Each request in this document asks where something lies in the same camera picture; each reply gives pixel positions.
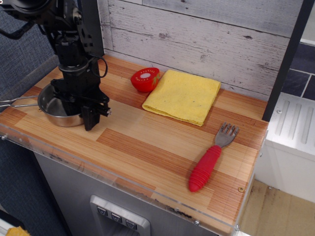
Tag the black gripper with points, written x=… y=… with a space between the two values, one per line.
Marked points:
x=80 y=94

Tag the stainless steel saucepan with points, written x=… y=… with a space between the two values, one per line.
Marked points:
x=52 y=107

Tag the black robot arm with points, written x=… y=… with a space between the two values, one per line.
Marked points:
x=63 y=24

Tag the yellow folded cloth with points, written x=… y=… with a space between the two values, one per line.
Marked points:
x=183 y=96

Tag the clear acrylic edge guard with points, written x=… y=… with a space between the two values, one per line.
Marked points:
x=142 y=170

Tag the red toy tomato half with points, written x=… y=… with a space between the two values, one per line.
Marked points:
x=145 y=80

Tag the grey toy fridge cabinet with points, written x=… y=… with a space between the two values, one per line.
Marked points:
x=72 y=191

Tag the silver dispenser button panel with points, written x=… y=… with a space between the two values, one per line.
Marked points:
x=114 y=220

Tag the yellow object at corner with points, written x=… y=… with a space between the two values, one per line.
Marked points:
x=17 y=231

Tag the white toy sink unit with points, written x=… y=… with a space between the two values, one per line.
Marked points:
x=287 y=157

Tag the dark left upright post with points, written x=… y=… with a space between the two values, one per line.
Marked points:
x=92 y=22

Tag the dark upright post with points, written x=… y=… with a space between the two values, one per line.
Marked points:
x=92 y=22
x=293 y=44

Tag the red handled metal fork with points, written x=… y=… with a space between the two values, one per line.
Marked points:
x=203 y=170

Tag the dark right upright post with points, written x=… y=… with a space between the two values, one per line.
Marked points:
x=293 y=44

